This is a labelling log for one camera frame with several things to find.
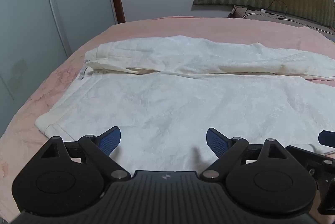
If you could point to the wardrobe with flower decals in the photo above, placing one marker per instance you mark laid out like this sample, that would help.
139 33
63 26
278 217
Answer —
39 17

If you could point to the pink blanket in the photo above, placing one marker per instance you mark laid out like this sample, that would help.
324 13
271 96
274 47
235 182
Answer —
31 98

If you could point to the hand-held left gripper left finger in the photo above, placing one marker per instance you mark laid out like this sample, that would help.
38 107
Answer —
111 141

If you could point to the white pants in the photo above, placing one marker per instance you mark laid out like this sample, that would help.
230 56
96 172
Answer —
170 103

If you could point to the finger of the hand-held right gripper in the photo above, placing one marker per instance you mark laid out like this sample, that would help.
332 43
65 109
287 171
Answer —
323 165
326 136

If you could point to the brown pillow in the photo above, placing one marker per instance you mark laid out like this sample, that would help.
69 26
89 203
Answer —
261 16

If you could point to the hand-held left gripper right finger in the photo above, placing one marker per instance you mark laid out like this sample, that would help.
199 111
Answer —
216 141

